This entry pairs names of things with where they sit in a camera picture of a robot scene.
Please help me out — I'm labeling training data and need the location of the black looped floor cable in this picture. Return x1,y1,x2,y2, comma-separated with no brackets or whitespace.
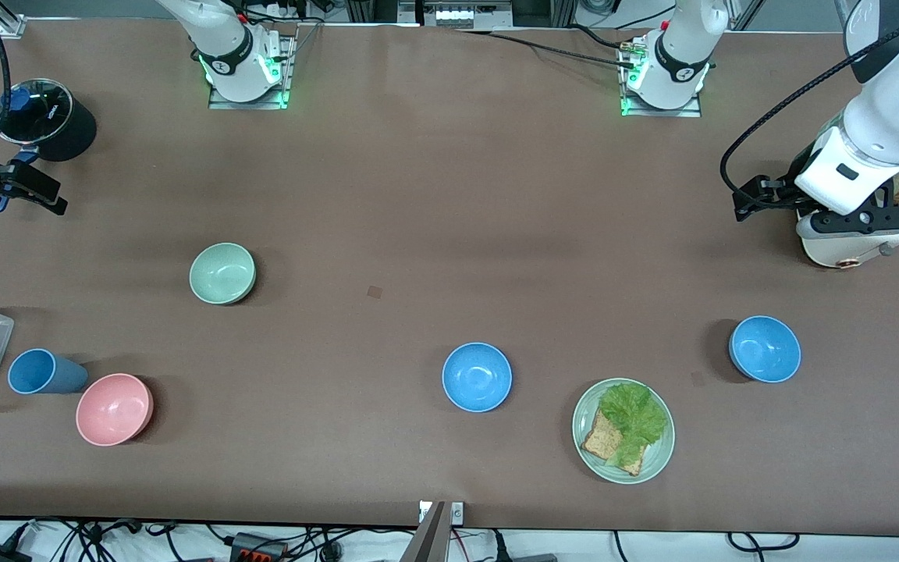
727,532,801,553

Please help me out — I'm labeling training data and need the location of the cream white toaster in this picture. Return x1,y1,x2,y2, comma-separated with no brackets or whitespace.
797,191,899,270

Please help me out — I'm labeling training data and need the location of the green plate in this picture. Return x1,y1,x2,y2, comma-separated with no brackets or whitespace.
571,378,676,485

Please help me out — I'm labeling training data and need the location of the short black table cable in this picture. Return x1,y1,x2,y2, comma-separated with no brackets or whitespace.
568,23,631,51

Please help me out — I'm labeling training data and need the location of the brown bread slice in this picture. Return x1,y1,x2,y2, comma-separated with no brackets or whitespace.
581,408,645,477

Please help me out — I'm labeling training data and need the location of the pink bowl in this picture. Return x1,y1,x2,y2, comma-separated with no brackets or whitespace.
76,373,155,447

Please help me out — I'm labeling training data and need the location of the glass lid blue knob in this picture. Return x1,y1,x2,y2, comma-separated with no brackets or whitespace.
0,78,74,146

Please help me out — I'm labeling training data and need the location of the black red power strip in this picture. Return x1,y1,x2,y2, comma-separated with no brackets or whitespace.
229,532,288,562

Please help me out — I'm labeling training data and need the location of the long black table cable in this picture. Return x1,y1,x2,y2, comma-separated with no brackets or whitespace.
453,28,638,71

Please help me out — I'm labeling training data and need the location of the blue bowl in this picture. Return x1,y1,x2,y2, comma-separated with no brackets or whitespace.
442,342,513,413
728,315,802,384

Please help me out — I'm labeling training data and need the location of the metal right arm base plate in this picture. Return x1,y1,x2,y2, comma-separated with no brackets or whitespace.
208,33,296,111

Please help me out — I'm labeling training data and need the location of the small white mount plate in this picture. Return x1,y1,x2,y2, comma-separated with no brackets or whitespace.
418,501,465,525

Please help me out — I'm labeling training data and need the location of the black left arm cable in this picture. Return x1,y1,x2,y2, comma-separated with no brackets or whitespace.
720,4,899,215

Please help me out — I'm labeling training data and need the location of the blue cup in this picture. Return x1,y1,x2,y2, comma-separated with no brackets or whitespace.
7,348,90,396

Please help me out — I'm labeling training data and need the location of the grey control box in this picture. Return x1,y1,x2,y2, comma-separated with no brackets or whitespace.
399,0,514,30

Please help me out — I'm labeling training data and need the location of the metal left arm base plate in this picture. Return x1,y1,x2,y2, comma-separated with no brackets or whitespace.
619,37,705,119

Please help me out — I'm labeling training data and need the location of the green bowl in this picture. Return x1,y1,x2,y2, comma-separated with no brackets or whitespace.
189,242,257,305

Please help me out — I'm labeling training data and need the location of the aluminium frame profile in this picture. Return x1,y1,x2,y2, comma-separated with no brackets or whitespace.
0,0,27,38

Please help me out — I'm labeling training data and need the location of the green lettuce leaf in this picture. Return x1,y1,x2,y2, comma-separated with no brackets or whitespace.
599,381,669,469

